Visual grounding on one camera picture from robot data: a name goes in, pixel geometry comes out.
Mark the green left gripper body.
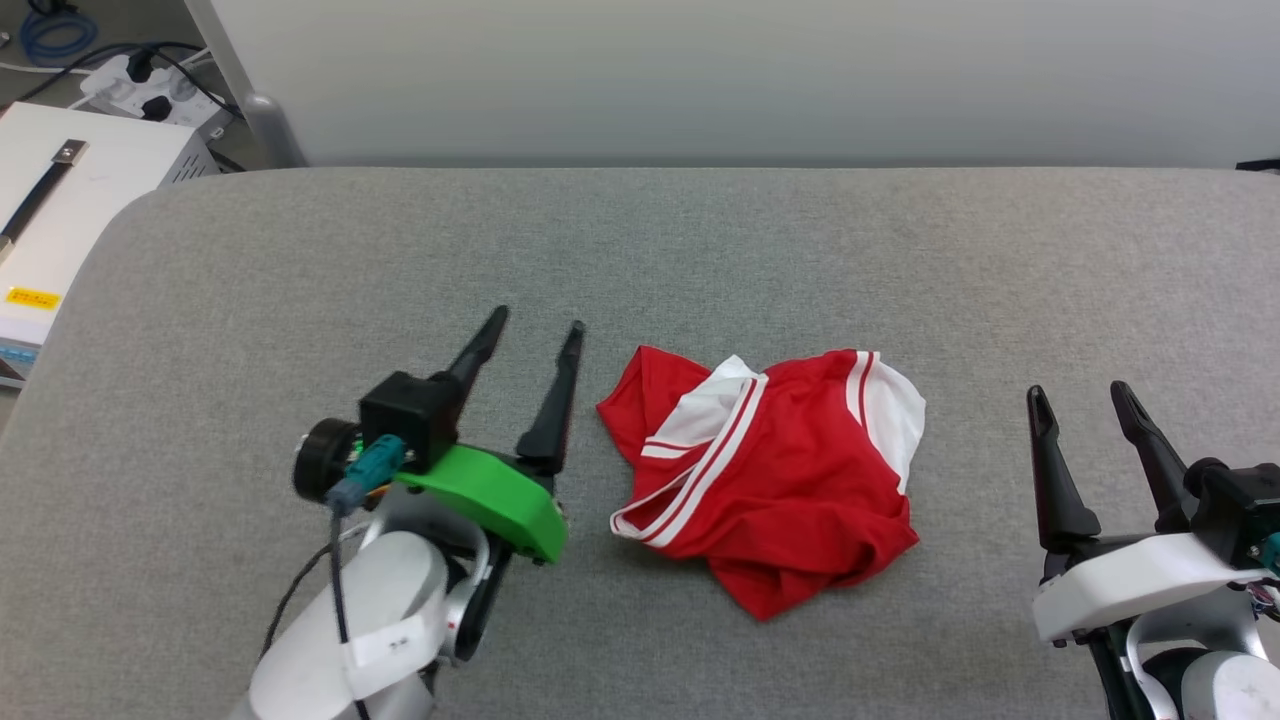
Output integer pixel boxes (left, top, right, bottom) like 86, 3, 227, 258
393, 445, 570, 564

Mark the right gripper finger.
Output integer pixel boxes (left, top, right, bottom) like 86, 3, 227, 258
1026, 385, 1103, 554
1110, 380, 1193, 534

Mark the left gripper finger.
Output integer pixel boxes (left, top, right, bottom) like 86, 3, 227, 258
430, 305, 510, 446
515, 320, 586, 477

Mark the black strap handle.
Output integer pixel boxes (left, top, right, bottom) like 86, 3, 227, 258
0, 140, 89, 264

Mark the grey fabric sofa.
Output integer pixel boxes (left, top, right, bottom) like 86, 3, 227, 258
0, 165, 1280, 720

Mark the black cable teal connector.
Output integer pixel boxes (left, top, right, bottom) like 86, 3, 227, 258
260, 433, 409, 720

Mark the red white sports shirt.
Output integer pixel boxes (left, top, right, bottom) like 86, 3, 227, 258
597, 345, 927, 622

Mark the grey metal frame leg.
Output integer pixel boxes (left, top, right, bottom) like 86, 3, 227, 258
185, 0, 307, 169

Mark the blue coiled cable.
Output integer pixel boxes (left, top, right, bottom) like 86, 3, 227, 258
18, 6, 101, 63

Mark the white power strip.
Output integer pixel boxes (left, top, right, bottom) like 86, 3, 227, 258
80, 52, 234, 133

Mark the white vented equipment box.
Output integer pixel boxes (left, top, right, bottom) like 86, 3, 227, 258
0, 102, 222, 379

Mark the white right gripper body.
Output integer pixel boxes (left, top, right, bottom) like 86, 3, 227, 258
1031, 532, 1267, 644

